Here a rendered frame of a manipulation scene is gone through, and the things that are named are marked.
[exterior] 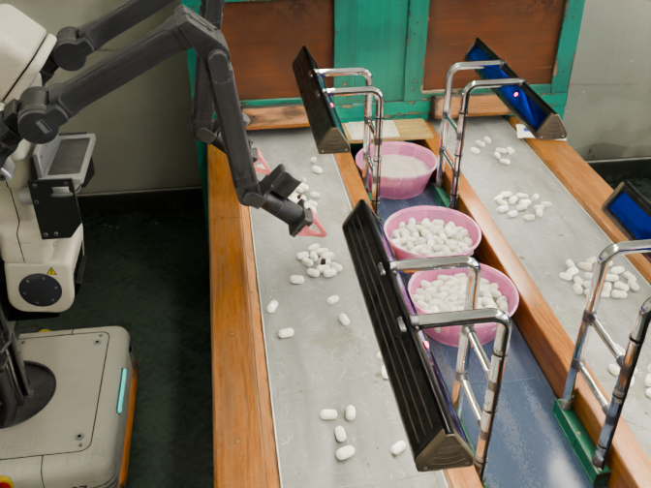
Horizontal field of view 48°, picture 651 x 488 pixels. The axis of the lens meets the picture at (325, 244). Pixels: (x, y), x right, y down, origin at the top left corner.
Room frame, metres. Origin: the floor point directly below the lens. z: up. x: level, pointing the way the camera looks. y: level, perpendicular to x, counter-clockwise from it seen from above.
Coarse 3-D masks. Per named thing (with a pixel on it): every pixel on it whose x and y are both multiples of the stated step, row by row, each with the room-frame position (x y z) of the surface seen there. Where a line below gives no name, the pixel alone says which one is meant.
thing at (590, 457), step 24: (648, 240) 1.09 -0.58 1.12; (600, 264) 1.07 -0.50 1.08; (600, 288) 1.07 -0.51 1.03; (648, 312) 0.92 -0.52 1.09; (600, 336) 1.02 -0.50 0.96; (576, 360) 1.07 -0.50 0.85; (624, 360) 0.93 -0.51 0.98; (576, 384) 1.07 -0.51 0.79; (624, 384) 0.92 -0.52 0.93; (552, 408) 1.10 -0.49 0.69; (576, 432) 1.01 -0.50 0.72; (576, 456) 0.98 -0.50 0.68; (600, 456) 0.92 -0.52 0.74; (600, 480) 0.91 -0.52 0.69
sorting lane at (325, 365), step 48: (288, 144) 2.29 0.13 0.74; (336, 192) 1.95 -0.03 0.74; (288, 240) 1.68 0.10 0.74; (336, 240) 1.68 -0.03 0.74; (288, 288) 1.46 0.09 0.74; (336, 288) 1.46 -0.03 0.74; (336, 336) 1.28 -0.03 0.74; (288, 384) 1.12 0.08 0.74; (336, 384) 1.12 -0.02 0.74; (384, 384) 1.12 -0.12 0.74; (288, 432) 0.99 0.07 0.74; (384, 432) 0.99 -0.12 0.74; (288, 480) 0.87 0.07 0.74; (336, 480) 0.87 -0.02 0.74; (384, 480) 0.87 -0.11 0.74; (432, 480) 0.87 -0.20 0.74
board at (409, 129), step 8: (400, 120) 2.41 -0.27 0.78; (408, 120) 2.41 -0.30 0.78; (416, 120) 2.41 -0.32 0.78; (344, 128) 2.35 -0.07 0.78; (400, 128) 2.35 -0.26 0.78; (408, 128) 2.35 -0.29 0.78; (416, 128) 2.35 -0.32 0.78; (424, 128) 2.35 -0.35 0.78; (400, 136) 2.28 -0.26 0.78; (408, 136) 2.28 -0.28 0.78; (416, 136) 2.28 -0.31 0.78; (424, 136) 2.28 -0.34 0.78; (432, 136) 2.29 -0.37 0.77
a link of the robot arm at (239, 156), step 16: (208, 64) 1.41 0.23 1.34; (224, 64) 1.42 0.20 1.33; (208, 80) 1.45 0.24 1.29; (224, 80) 1.43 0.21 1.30; (224, 96) 1.47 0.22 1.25; (224, 112) 1.47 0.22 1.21; (240, 112) 1.49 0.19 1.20; (224, 128) 1.48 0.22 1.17; (240, 128) 1.49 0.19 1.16; (224, 144) 1.50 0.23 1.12; (240, 144) 1.50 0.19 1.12; (240, 160) 1.50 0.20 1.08; (240, 176) 1.50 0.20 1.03; (256, 176) 1.52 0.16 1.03; (240, 192) 1.51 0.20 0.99; (256, 192) 1.52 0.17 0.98
